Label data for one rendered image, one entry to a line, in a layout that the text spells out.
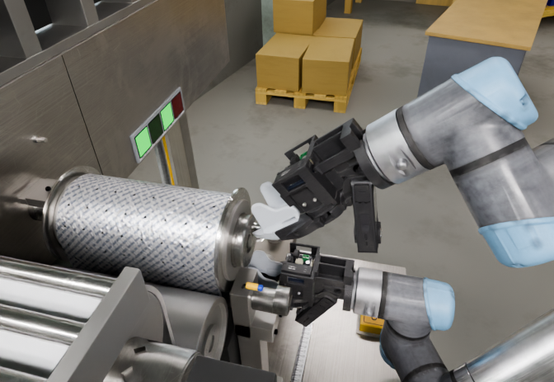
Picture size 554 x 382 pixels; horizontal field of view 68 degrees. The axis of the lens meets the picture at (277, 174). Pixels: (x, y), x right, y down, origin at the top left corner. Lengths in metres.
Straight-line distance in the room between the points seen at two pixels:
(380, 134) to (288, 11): 3.53
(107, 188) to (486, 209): 0.48
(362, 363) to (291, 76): 2.87
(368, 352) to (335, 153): 0.52
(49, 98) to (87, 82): 0.10
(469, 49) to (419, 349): 2.72
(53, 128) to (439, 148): 0.58
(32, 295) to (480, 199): 0.38
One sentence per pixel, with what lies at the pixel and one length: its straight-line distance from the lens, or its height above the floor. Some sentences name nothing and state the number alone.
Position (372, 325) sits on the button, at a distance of 0.91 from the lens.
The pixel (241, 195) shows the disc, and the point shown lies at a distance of 0.59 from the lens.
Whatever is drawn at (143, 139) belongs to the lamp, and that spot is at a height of 1.19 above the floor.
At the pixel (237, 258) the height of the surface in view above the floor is 1.25.
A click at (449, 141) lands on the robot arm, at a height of 1.46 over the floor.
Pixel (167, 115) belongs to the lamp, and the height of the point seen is 1.19.
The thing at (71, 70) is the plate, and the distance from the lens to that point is 0.79.
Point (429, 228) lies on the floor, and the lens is 2.53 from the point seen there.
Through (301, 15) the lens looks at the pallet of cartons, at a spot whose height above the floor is 0.60.
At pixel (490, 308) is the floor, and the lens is 2.26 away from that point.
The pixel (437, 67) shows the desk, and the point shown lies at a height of 0.46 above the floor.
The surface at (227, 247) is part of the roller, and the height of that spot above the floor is 1.28.
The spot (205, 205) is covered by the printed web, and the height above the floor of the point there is 1.31.
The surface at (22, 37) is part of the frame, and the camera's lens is 0.72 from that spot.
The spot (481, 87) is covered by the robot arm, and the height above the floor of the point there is 1.51.
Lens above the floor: 1.68
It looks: 37 degrees down
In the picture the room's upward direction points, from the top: 2 degrees counter-clockwise
